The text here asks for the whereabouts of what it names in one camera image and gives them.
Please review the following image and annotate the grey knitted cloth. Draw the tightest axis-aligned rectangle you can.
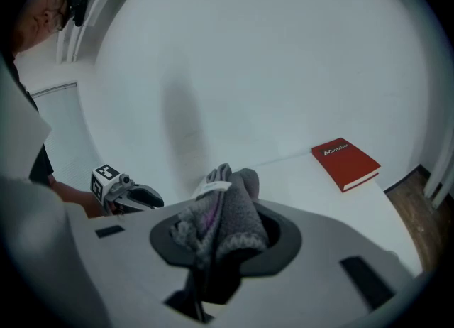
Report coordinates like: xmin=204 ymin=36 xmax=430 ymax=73
xmin=169 ymin=163 xmax=270 ymax=306

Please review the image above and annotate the person's head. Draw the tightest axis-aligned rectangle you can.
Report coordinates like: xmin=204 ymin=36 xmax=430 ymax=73
xmin=9 ymin=0 xmax=88 ymax=57

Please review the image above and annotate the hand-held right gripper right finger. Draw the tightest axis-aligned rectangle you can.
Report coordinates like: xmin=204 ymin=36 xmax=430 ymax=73
xmin=204 ymin=199 xmax=423 ymax=326

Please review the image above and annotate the person's left forearm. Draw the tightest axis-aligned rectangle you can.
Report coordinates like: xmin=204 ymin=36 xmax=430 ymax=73
xmin=49 ymin=179 xmax=108 ymax=219

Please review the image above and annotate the red hardcover book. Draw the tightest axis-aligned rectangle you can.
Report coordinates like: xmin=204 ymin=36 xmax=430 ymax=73
xmin=311 ymin=137 xmax=382 ymax=194

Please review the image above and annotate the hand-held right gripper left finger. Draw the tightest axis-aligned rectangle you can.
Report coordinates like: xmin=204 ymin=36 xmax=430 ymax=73
xmin=65 ymin=200 xmax=200 ymax=324

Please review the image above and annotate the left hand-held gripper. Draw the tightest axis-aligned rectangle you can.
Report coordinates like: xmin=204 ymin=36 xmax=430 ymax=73
xmin=89 ymin=164 xmax=165 ymax=216

